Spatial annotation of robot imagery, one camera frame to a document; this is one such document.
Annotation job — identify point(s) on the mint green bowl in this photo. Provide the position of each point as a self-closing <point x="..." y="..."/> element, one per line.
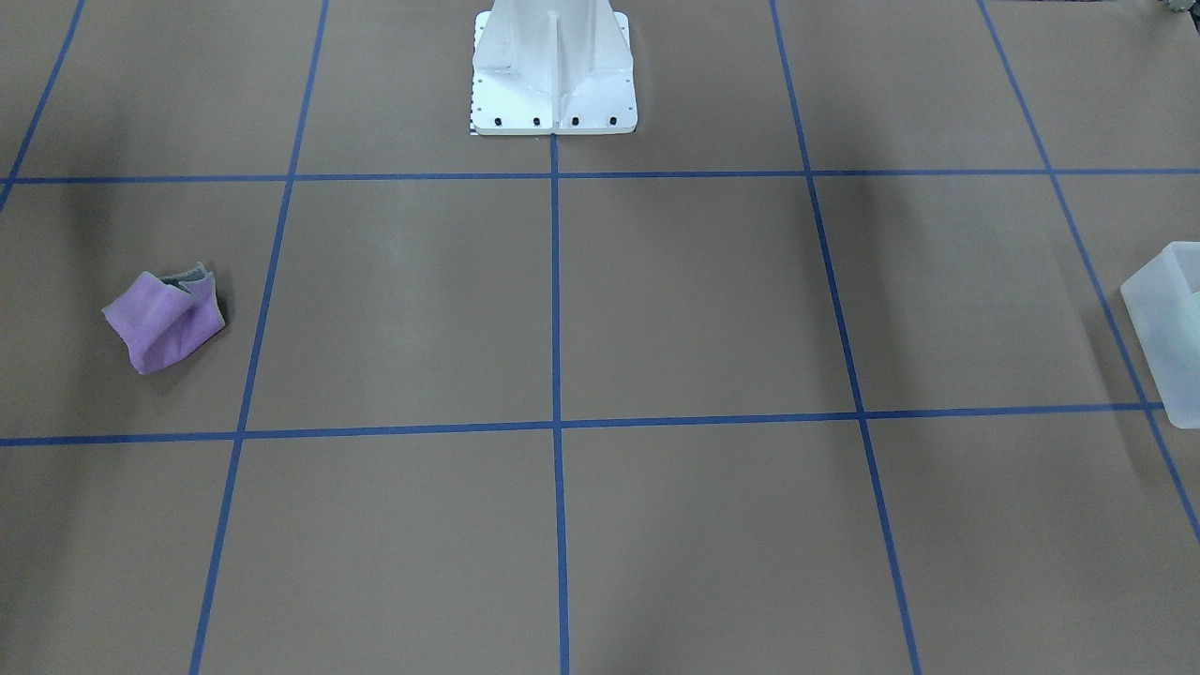
<point x="1191" y="321"/>

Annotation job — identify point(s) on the purple cloth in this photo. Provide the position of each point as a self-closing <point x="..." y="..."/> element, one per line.
<point x="163" y="319"/>

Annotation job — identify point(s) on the clear plastic storage box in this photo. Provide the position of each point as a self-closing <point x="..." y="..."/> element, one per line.
<point x="1156" y="297"/>

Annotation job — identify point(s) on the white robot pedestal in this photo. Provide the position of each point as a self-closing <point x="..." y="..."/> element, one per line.
<point x="552" y="67"/>

